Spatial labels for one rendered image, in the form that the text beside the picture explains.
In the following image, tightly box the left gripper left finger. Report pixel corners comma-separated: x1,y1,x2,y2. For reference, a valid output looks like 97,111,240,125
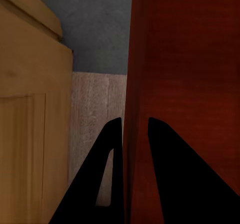
49,117,125,224

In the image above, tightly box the storage box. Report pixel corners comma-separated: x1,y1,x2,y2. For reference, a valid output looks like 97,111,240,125
122,0,240,224

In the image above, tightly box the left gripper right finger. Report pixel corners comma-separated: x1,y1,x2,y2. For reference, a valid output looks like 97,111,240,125
148,117,240,224

